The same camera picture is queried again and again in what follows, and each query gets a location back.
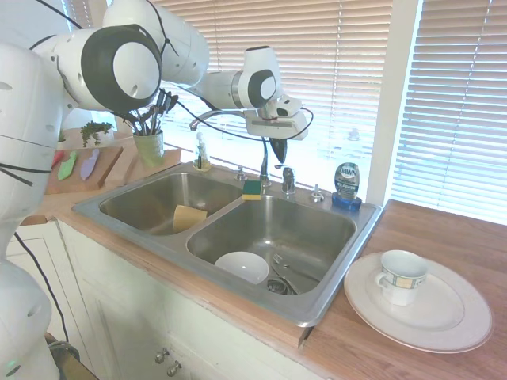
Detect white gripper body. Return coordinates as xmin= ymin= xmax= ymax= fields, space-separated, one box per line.
xmin=243 ymin=109 xmax=310 ymax=142

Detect chrome faucet lever handle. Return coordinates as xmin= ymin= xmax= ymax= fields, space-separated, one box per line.
xmin=280 ymin=166 xmax=298 ymax=196

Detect chrome faucet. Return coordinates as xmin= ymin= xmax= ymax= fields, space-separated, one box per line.
xmin=189 ymin=109 xmax=273 ymax=188

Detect yellow green scrub sponge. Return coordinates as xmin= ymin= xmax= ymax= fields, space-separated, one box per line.
xmin=242 ymin=180 xmax=263 ymax=201

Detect blue Dawn dish soap bottle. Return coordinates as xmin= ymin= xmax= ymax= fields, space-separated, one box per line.
xmin=330 ymin=159 xmax=364 ymax=213

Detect stainless steel double sink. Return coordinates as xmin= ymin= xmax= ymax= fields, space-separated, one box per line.
xmin=71 ymin=161 xmax=384 ymax=329

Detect clear soap dispenser bottle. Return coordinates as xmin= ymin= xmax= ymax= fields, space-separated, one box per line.
xmin=193 ymin=131 xmax=213 ymax=173

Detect wide white window blind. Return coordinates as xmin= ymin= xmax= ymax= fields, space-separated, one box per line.
xmin=158 ymin=0 xmax=394 ymax=189

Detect yellow cellulose sponge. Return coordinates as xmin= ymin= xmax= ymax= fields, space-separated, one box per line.
xmin=172 ymin=204 xmax=209 ymax=235

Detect black kitchen utensil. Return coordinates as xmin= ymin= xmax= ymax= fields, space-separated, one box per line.
xmin=121 ymin=109 xmax=148 ymax=135
xmin=152 ymin=89 xmax=180 ymax=135

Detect white ceramic bowl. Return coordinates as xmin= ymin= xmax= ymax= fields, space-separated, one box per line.
xmin=214 ymin=250 xmax=270 ymax=286

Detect green utensil holder cup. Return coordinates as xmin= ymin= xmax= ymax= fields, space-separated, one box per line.
xmin=132 ymin=129 xmax=165 ymax=169

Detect metal sink drain strainer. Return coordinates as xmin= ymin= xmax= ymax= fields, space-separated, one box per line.
xmin=266 ymin=278 xmax=299 ymax=296

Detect angled wooden board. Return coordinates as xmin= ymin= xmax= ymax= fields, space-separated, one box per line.
xmin=103 ymin=146 xmax=183 ymax=189

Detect colourful knives on board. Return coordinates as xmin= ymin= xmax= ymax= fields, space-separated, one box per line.
xmin=43 ymin=146 xmax=125 ymax=196

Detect white patterned ceramic cup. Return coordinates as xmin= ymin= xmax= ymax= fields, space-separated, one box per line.
xmin=373 ymin=249 xmax=430 ymax=307

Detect leafy potted plant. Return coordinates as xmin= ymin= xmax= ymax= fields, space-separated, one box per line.
xmin=79 ymin=120 xmax=116 ymax=149

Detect tall white window blind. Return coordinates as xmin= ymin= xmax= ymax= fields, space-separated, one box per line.
xmin=389 ymin=0 xmax=507 ymax=231

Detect purple plastic knife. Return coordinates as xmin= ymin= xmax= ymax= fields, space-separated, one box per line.
xmin=79 ymin=148 xmax=101 ymax=178

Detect green plastic knife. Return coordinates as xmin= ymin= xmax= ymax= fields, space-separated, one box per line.
xmin=57 ymin=151 xmax=80 ymax=182

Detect white kitchen cabinet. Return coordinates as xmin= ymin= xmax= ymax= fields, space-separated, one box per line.
xmin=6 ymin=219 xmax=322 ymax=380

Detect narrow white window blind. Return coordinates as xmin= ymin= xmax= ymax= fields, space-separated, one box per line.
xmin=64 ymin=0 xmax=107 ymax=29

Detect large white dinner plate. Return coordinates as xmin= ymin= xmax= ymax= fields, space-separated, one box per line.
xmin=343 ymin=250 xmax=494 ymax=355

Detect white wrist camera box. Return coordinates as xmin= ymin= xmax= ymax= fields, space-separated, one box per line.
xmin=269 ymin=95 xmax=303 ymax=120

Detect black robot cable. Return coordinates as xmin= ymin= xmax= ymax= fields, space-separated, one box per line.
xmin=0 ymin=0 xmax=315 ymax=345

